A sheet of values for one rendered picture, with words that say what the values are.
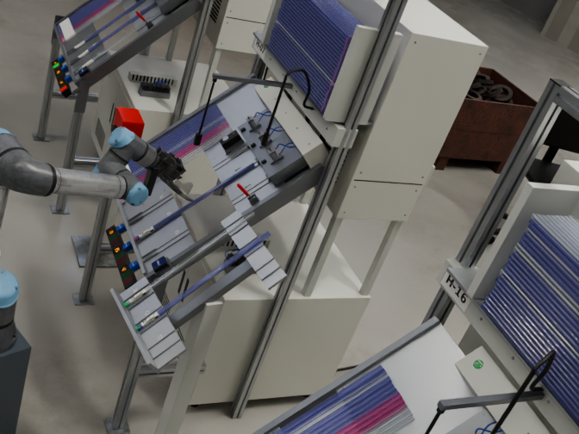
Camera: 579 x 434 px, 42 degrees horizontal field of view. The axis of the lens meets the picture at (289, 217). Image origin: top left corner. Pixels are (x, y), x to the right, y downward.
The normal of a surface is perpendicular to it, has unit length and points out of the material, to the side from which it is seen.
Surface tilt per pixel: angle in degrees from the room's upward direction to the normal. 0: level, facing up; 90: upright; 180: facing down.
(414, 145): 90
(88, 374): 0
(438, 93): 90
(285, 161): 44
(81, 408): 0
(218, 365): 90
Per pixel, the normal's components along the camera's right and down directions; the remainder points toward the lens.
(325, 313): 0.37, 0.58
